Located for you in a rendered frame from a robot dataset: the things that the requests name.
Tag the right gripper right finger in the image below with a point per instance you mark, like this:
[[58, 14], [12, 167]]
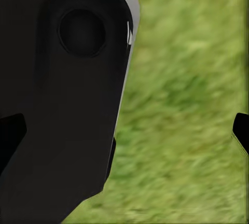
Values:
[[241, 129]]

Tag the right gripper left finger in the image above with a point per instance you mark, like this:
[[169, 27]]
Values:
[[12, 131]]

